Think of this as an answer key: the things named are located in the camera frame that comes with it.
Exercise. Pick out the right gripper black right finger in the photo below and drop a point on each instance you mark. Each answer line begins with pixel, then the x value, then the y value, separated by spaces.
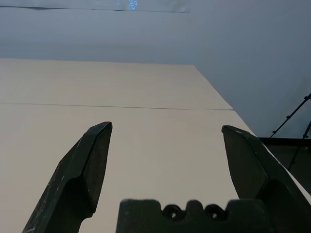
pixel 252 165

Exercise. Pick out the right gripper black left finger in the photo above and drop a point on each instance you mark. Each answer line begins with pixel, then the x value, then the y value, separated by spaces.
pixel 73 174

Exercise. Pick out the black camera tripod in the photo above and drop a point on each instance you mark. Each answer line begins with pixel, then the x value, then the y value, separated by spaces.
pixel 295 111

